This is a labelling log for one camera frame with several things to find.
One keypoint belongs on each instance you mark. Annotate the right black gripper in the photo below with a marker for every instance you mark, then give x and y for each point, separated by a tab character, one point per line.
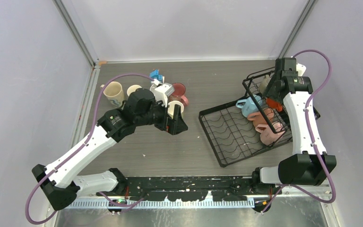
269	91

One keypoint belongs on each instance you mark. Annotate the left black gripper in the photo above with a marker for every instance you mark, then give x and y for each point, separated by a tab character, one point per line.
175	126

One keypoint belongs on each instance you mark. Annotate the lime green mug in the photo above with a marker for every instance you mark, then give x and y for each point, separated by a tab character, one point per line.
171	108

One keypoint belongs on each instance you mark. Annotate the yellow mug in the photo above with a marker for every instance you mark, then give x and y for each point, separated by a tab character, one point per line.
132	89

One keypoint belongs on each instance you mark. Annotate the cream patterned mug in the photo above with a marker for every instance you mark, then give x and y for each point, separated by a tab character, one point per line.
114	93

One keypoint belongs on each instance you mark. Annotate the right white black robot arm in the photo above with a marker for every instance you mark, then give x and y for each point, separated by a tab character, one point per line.
309	163

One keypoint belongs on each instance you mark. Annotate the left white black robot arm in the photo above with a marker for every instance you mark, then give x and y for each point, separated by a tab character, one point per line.
60	180

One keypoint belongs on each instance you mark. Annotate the small beige cup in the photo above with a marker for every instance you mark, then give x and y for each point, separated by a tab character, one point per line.
264	83

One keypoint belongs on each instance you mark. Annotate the small orange cup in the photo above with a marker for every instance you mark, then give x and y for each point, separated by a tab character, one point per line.
274	104

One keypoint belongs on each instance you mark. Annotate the light blue faceted mug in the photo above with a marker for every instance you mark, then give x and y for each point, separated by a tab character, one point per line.
247	106

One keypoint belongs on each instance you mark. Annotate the blue white toy house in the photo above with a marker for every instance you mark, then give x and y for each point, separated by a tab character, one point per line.
155	74

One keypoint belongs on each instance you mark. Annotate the salmon pink mug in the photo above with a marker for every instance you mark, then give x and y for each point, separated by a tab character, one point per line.
257	118

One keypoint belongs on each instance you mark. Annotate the light pink mug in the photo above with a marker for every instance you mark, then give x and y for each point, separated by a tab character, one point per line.
267	136

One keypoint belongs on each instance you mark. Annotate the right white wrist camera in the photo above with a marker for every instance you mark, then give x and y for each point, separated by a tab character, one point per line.
300	69

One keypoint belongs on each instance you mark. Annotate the black wire dish rack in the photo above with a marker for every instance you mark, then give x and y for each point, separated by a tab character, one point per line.
247	126

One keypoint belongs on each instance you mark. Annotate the aluminium rail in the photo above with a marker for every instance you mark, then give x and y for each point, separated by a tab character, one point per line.
205	201

